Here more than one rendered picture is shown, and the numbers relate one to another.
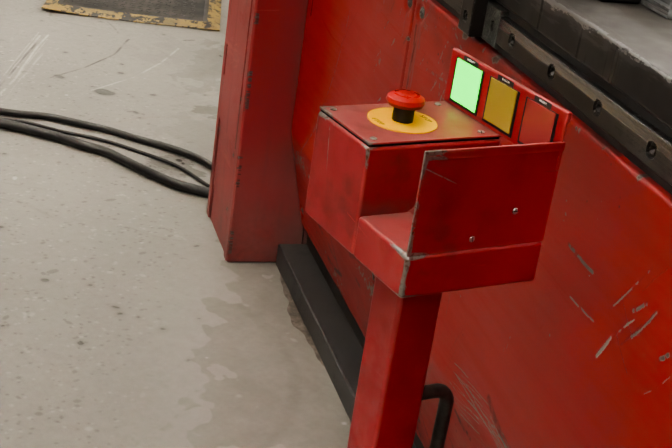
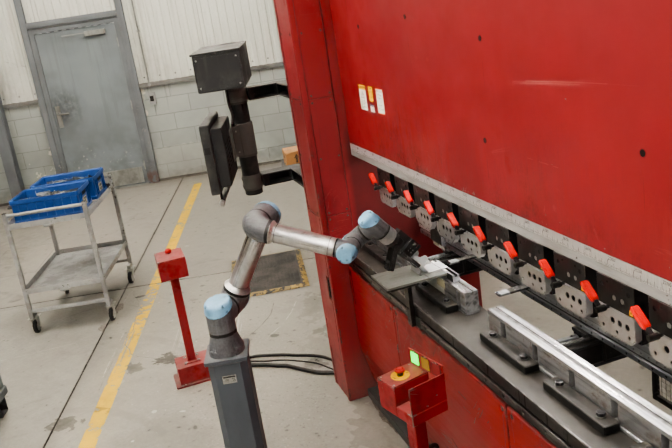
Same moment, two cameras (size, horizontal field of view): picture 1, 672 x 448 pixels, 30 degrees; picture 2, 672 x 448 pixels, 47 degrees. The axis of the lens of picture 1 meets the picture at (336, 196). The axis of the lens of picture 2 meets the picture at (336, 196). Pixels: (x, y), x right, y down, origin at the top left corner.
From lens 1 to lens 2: 1.65 m
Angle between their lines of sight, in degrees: 7
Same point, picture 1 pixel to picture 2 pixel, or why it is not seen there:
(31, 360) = not seen: outside the picture
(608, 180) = (461, 373)
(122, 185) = (298, 379)
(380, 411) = not seen: outside the picture
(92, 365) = not seen: outside the picture
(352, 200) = (393, 402)
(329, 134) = (382, 385)
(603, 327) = (473, 414)
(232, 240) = (350, 392)
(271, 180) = (358, 366)
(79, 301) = (302, 435)
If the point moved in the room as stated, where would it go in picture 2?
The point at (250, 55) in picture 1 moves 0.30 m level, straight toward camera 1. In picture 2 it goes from (337, 324) to (343, 349)
